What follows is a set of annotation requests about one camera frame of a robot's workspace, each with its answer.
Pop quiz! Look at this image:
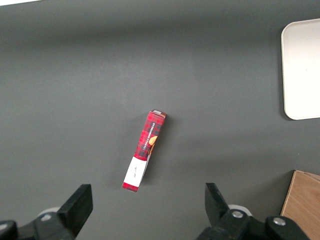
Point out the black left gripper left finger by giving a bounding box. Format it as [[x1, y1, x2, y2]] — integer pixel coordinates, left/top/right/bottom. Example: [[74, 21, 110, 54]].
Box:
[[33, 184, 94, 240]]

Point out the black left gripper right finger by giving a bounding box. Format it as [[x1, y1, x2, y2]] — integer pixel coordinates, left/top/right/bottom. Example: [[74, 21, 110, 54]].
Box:
[[197, 182, 251, 240]]

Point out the beige rectangular tray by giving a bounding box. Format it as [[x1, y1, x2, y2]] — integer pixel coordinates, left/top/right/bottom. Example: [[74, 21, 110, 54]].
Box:
[[280, 18, 320, 121]]

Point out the wooden drawer cabinet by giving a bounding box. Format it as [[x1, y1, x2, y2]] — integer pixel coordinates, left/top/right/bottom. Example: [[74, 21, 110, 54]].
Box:
[[279, 169, 320, 240]]

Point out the red plaid shortbread box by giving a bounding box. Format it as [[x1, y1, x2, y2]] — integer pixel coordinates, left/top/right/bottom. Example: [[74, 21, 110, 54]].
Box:
[[121, 109, 168, 195]]

